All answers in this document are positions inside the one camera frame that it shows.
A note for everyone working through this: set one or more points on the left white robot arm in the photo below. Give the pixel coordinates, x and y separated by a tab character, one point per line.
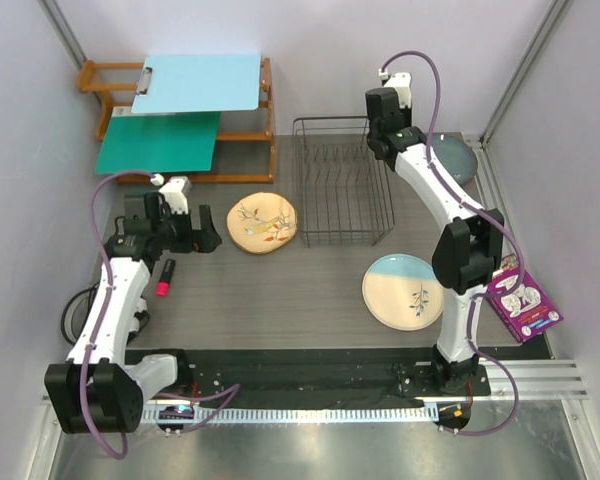
94	387

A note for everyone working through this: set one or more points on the black wire dish rack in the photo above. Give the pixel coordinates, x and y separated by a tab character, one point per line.
342	193

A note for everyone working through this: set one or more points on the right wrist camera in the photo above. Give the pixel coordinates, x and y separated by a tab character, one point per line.
401	83

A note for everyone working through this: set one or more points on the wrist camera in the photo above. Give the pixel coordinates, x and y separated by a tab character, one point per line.
175	192
401	83

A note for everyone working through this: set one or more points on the light blue clipboard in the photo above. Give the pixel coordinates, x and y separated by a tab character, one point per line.
198	83

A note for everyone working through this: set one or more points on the wooden shelf rack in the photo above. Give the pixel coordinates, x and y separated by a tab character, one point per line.
89	81

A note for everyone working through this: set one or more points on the white slotted cable duct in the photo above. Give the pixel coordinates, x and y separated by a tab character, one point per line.
176	414

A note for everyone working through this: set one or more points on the dark teal glazed plate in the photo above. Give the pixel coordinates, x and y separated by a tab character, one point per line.
455	156

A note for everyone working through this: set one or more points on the pink and black marker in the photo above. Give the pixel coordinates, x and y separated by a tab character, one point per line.
165	278

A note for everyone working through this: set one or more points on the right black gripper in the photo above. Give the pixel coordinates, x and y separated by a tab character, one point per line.
405	113

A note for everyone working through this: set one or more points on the blue and cream plate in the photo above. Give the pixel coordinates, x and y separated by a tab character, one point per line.
402	292

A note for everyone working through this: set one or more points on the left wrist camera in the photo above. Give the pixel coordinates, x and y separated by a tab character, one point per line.
175	192

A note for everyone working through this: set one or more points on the green board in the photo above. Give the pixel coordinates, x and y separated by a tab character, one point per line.
178	143

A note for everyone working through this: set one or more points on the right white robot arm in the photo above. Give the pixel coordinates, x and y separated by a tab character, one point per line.
471	239

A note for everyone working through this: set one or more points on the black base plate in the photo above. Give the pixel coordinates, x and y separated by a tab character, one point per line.
286	374

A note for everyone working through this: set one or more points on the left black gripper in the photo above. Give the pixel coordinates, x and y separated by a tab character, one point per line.
204	240

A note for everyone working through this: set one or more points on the purple printed box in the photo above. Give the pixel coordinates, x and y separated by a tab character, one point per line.
526	312

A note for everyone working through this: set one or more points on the beige bird plate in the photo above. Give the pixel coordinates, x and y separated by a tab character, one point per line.
262	222

